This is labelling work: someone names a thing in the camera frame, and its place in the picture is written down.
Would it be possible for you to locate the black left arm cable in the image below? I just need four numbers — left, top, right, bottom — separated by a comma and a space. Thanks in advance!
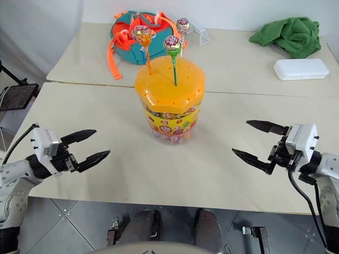
1, 123, 37, 165

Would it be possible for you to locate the black stand leg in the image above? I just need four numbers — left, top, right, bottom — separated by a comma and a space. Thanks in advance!
0, 60, 29, 86

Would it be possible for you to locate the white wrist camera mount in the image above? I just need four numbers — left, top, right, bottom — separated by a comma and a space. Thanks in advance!
285, 123, 319, 162
30, 123, 60, 177

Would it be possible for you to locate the orange stick lollipop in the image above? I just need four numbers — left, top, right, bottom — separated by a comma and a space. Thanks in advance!
131, 25, 157, 76

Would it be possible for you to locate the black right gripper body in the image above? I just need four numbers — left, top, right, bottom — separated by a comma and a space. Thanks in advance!
267, 135, 302, 173

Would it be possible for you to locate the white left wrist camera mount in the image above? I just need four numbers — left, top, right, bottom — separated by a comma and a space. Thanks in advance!
30, 123, 60, 177

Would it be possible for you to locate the green cloth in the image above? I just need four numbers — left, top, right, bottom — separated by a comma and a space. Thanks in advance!
248, 16, 322, 60

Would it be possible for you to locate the brown metal frame foot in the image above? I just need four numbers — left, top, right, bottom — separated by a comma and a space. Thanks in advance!
106, 216, 126, 247
242, 225, 271, 254

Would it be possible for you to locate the black mesh panel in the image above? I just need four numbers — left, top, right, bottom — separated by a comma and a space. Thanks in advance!
0, 83, 40, 112

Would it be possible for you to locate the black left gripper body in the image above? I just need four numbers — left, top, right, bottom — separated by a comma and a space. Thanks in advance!
50, 142, 80, 177

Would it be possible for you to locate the lollipop jar with orange lid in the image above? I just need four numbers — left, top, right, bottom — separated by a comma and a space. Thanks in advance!
134, 55, 207, 145

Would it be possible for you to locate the white plastic box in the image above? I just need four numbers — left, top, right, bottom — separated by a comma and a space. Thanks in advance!
273, 58, 331, 81

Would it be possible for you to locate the white stick lollipop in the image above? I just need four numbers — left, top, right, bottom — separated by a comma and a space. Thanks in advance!
175, 17, 190, 58

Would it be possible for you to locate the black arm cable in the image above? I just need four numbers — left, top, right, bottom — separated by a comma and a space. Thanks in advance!
287, 169, 329, 250
1, 123, 37, 165

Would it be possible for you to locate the green stick lollipop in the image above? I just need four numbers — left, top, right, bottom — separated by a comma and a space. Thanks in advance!
163, 35, 183, 87

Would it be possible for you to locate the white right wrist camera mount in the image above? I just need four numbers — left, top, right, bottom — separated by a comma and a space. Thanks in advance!
285, 123, 319, 162

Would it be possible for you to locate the teal and orange bag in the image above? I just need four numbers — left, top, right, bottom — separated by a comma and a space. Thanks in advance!
106, 10, 189, 81

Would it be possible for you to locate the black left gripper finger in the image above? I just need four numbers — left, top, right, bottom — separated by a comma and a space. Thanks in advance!
77, 149, 111, 174
60, 129, 97, 146

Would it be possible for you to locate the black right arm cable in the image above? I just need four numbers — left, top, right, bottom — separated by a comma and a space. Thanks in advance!
287, 169, 329, 250

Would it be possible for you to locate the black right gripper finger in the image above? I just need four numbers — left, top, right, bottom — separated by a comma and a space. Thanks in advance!
231, 148, 276, 176
246, 120, 290, 137

